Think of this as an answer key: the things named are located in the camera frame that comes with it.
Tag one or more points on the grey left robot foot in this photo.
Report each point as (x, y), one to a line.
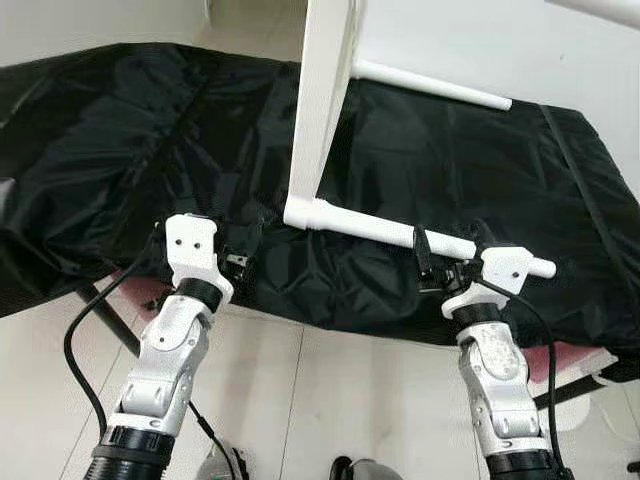
(225, 465)

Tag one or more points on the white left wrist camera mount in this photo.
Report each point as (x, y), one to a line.
(190, 240)

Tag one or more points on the black table cloth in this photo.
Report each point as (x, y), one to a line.
(450, 170)

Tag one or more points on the grey robot foot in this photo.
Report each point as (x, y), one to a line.
(225, 465)
(365, 470)

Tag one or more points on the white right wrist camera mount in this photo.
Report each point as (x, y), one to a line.
(505, 265)

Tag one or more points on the grey right robot foot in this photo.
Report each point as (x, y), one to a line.
(365, 470)

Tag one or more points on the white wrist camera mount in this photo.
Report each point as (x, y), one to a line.
(505, 265)
(190, 240)

